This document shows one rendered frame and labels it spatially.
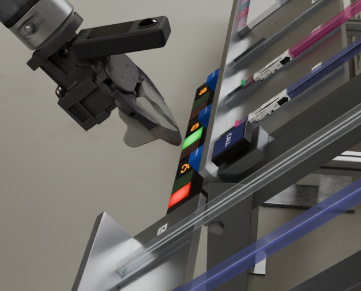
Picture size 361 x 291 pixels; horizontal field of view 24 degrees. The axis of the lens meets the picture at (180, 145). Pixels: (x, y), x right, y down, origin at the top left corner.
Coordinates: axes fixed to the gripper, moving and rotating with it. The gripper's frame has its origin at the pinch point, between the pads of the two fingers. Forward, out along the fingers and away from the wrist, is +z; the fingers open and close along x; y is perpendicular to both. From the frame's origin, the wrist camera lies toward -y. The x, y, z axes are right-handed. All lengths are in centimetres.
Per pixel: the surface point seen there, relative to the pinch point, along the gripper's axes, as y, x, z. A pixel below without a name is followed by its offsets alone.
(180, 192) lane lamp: 4.2, 2.9, 5.8
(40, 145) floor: 90, -106, 17
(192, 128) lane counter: 5.0, -14.1, 5.8
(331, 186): 28, -95, 72
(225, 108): -3.5, -8.3, 4.2
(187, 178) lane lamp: 3.6, 0.2, 5.8
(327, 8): -20.5, -19.0, 4.8
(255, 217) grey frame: 32, -60, 49
